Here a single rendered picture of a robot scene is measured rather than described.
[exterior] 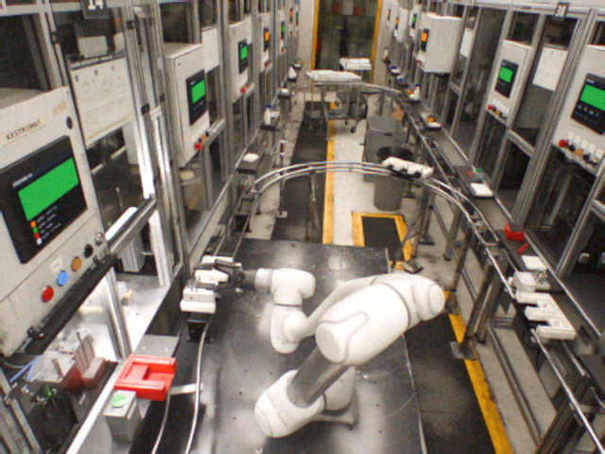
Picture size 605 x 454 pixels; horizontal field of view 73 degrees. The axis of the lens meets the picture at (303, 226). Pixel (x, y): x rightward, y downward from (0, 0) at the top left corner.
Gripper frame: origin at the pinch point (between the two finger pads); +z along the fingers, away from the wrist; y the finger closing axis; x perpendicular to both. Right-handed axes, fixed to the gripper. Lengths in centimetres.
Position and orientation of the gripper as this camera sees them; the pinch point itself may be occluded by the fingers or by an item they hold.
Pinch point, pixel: (201, 276)
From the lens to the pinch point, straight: 155.2
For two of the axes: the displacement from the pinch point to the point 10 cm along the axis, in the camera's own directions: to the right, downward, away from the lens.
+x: -0.7, 5.0, -8.6
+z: -10.0, -0.7, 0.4
